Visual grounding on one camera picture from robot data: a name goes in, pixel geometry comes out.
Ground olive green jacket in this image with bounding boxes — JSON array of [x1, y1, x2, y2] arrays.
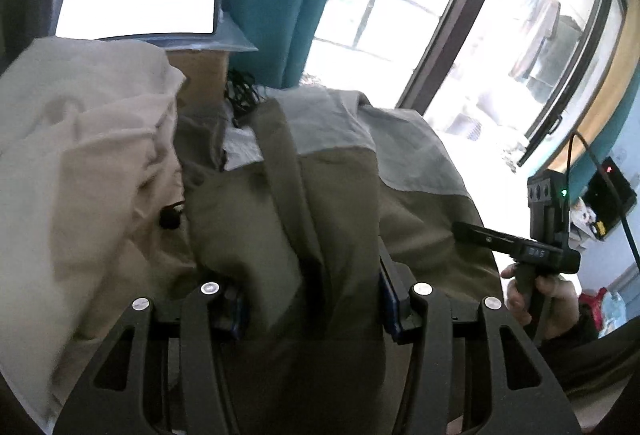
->
[[171, 84, 507, 435]]

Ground hanging laundry clothes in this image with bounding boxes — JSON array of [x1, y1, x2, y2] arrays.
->
[[510, 0, 582, 103]]

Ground person right hand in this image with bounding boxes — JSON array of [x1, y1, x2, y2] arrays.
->
[[500, 264, 580, 341]]

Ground black monitor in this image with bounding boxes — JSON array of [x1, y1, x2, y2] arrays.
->
[[582, 156, 638, 240]]

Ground yellow teal right curtain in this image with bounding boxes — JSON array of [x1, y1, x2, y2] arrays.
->
[[541, 0, 639, 172]]

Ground beige garment pile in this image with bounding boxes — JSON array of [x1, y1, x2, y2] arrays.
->
[[1, 37, 195, 426]]

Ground balcony railing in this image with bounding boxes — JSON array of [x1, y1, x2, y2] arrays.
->
[[314, 0, 439, 51]]

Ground brown cardboard box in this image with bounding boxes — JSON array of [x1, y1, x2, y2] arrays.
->
[[167, 50, 230, 108]]

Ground black cable bundle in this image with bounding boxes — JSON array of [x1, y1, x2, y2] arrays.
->
[[223, 68, 266, 128]]

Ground black window frame post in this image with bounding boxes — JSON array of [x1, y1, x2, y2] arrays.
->
[[397, 0, 485, 113]]

